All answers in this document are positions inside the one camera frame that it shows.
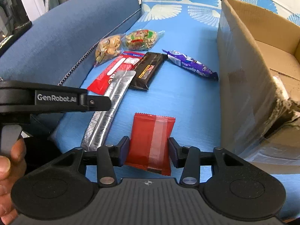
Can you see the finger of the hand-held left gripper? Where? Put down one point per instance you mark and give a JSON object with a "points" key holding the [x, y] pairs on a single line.
{"points": [[98, 103]]}

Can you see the blue patterned sheet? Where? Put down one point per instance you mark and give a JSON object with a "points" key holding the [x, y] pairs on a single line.
{"points": [[182, 103]]}

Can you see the black snack packet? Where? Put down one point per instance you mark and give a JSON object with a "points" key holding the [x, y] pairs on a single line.
{"points": [[147, 70]]}

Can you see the purple snack packet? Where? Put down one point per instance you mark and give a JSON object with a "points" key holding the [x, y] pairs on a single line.
{"points": [[187, 62]]}

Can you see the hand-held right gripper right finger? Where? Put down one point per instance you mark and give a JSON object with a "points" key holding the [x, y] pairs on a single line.
{"points": [[172, 151]]}

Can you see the clear bag of cookies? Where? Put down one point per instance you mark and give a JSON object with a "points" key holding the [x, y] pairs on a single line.
{"points": [[107, 46]]}

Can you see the silver snack packet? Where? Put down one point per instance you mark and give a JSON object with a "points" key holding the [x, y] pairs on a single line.
{"points": [[121, 84]]}

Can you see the cardboard box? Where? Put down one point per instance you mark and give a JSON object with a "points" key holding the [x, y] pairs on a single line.
{"points": [[243, 86]]}

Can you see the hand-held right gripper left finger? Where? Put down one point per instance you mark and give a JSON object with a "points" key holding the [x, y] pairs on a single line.
{"points": [[124, 150]]}

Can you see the person's left hand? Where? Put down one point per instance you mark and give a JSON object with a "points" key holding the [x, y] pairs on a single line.
{"points": [[11, 168]]}

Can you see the blue sofa backrest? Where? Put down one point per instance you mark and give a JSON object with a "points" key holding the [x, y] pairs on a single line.
{"points": [[70, 35]]}

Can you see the red and white snack packet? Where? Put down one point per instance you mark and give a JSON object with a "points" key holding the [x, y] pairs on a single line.
{"points": [[110, 72]]}

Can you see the clear bag of nut brittle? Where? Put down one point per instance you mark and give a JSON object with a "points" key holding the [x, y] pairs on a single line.
{"points": [[140, 39]]}

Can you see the plain red snack packet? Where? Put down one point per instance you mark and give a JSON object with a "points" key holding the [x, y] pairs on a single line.
{"points": [[147, 136]]}

